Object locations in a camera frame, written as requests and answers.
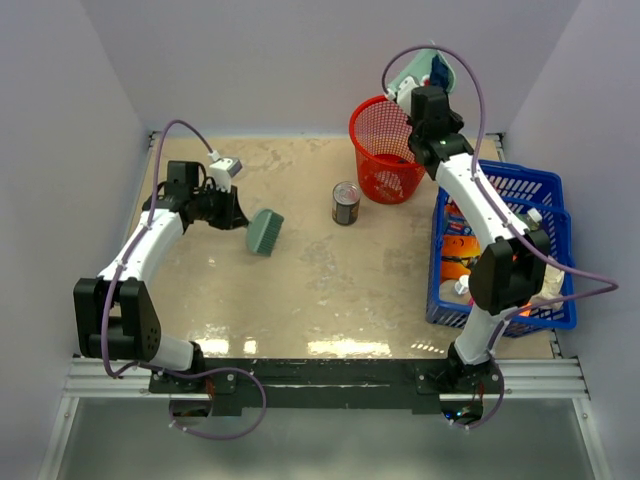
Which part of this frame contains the blue toothpaste box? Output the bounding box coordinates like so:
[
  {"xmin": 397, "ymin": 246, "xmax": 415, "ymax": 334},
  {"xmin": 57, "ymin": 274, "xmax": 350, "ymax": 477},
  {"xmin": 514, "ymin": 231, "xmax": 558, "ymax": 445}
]
[{"xmin": 444, "ymin": 212, "xmax": 473, "ymax": 236}]

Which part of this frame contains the blue scrap near bin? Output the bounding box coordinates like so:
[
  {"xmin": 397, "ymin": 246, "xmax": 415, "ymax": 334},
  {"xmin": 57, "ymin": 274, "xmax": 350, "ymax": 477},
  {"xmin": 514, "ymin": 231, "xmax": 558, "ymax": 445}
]
[{"xmin": 429, "ymin": 55, "xmax": 450, "ymax": 90}]

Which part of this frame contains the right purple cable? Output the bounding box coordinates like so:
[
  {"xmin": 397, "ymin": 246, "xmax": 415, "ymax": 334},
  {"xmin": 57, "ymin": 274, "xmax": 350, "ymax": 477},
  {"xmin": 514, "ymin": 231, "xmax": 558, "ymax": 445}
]
[{"xmin": 382, "ymin": 44, "xmax": 620, "ymax": 431}]

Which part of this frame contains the green drink bottle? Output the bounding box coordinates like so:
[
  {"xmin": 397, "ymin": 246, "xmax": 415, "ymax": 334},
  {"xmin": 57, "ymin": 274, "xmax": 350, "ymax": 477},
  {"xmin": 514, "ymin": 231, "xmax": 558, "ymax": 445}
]
[{"xmin": 523, "ymin": 208, "xmax": 543, "ymax": 231}]

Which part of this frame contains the teal hand brush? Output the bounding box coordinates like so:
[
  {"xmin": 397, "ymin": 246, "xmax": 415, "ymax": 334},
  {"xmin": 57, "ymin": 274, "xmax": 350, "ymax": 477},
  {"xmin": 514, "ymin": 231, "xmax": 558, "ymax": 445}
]
[{"xmin": 246, "ymin": 208, "xmax": 284, "ymax": 256}]

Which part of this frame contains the tin food can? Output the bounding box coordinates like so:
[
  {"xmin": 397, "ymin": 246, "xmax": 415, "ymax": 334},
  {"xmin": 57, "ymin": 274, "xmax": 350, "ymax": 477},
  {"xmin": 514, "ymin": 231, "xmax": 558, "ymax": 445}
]
[{"xmin": 332, "ymin": 181, "xmax": 361, "ymax": 226}]

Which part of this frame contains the red mesh waste basket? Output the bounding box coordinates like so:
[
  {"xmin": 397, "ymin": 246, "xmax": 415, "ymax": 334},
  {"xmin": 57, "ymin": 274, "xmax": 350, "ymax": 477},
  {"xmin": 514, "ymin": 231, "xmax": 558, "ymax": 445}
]
[{"xmin": 348, "ymin": 96, "xmax": 425, "ymax": 205}]

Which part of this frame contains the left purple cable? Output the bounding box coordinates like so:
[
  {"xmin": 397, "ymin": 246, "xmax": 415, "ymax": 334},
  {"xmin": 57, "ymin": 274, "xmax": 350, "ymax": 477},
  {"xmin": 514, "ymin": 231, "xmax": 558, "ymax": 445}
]
[{"xmin": 100, "ymin": 119, "xmax": 267, "ymax": 441}]

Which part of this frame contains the teal dustpan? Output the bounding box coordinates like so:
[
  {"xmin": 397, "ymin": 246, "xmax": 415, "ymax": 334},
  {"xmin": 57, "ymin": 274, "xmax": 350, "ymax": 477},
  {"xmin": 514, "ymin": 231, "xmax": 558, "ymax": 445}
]
[{"xmin": 385, "ymin": 49, "xmax": 456, "ymax": 93}]

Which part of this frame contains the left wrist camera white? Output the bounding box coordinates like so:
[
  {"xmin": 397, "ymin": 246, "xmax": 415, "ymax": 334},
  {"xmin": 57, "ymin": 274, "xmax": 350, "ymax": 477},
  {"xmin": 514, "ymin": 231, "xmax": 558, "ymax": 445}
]
[{"xmin": 208, "ymin": 150, "xmax": 242, "ymax": 193}]

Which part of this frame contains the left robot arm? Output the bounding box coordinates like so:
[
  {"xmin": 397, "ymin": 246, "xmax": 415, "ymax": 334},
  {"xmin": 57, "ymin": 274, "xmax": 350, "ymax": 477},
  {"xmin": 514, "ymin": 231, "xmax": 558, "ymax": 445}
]
[{"xmin": 73, "ymin": 158, "xmax": 249, "ymax": 392}]

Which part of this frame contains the blue plastic basket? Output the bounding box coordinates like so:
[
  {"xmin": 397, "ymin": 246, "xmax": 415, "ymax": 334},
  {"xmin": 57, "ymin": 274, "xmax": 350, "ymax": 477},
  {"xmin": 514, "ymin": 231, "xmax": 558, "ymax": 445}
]
[{"xmin": 426, "ymin": 160, "xmax": 577, "ymax": 338}]

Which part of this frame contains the crumpled beige bag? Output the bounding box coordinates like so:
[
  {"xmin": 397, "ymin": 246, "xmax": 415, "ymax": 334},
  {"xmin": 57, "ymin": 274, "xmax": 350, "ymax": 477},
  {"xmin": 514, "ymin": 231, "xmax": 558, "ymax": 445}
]
[{"xmin": 538, "ymin": 263, "xmax": 565, "ymax": 300}]

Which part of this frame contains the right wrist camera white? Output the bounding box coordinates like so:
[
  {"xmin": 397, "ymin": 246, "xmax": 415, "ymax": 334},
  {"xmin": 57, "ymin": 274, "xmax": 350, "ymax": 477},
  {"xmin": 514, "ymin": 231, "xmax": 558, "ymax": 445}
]
[{"xmin": 385, "ymin": 75, "xmax": 423, "ymax": 113}]

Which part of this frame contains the orange razor package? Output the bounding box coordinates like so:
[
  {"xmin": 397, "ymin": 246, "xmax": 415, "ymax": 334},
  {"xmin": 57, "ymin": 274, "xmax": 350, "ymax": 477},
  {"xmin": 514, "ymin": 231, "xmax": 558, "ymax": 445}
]
[{"xmin": 440, "ymin": 235, "xmax": 482, "ymax": 281}]

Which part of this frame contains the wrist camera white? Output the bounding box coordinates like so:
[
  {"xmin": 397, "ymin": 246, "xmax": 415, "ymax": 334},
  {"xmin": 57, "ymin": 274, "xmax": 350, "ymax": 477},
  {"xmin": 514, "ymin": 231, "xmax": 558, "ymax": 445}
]
[
  {"xmin": 208, "ymin": 150, "xmax": 242, "ymax": 193},
  {"xmin": 385, "ymin": 75, "xmax": 423, "ymax": 113}
]

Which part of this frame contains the black base frame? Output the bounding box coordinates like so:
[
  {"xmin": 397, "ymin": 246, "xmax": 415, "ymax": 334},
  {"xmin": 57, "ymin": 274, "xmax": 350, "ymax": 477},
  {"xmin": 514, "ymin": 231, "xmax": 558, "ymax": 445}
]
[{"xmin": 149, "ymin": 358, "xmax": 504, "ymax": 416}]

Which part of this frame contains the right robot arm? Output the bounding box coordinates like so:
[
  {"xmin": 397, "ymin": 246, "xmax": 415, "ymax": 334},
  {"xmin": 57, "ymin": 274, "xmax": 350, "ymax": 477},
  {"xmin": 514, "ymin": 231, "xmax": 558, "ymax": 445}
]
[{"xmin": 408, "ymin": 85, "xmax": 550, "ymax": 393}]

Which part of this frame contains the purple cable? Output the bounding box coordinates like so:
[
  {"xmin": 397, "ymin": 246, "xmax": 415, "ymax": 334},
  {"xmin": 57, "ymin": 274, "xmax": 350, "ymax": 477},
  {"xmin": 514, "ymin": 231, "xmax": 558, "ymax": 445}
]
[
  {"xmin": 100, "ymin": 119, "xmax": 267, "ymax": 441},
  {"xmin": 382, "ymin": 44, "xmax": 620, "ymax": 431}
]

